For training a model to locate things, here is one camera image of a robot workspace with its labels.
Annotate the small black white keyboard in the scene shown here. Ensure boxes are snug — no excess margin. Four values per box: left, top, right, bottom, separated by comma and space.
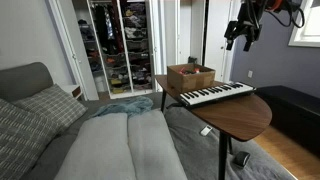
179, 81, 257, 108

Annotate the white door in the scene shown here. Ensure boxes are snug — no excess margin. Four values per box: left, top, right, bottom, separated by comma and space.
203, 0, 242, 84

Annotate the brown cardboard box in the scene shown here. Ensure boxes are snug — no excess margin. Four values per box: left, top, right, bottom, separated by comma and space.
166, 63, 217, 94

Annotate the grey upholstered headboard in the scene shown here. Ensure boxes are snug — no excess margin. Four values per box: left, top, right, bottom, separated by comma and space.
0, 61, 55, 103

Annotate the white nightstand with wood drawer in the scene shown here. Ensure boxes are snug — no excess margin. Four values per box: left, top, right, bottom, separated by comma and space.
60, 84, 84, 100

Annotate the teal crumpled blanket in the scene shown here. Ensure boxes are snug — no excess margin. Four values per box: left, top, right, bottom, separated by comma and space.
90, 95, 155, 118

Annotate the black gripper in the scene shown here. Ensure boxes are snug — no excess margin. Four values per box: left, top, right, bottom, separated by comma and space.
223, 19, 263, 53

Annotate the dark grey patterned pillow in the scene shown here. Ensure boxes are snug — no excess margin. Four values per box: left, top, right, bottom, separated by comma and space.
0, 97, 58, 180

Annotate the grey bed cover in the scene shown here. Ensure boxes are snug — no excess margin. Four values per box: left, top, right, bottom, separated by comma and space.
19, 91, 298, 180

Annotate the round wooden side table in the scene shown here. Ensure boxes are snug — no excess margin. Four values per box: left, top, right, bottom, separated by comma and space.
154, 74, 273, 180

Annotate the small black speaker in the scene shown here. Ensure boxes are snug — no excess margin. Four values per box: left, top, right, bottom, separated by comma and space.
233, 150, 251, 168

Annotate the light grey folded duvet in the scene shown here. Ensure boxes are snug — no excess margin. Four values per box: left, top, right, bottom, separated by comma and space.
53, 109, 188, 180

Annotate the black low bench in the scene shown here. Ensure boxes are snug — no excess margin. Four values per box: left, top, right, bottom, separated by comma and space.
254, 85, 320, 158

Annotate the white closet shelving unit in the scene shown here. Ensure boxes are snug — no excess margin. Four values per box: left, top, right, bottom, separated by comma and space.
72, 0, 161, 100

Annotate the white window frame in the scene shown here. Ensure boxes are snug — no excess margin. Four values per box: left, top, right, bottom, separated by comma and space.
288, 0, 320, 48

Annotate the black cable with orange connector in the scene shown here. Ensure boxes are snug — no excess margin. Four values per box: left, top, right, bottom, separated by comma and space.
265, 0, 306, 29

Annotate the grey plaid pillow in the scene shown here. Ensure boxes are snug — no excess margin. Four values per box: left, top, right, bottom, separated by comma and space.
11, 83, 89, 134

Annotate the white remote control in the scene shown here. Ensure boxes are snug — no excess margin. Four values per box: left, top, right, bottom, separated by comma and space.
199, 125, 213, 137

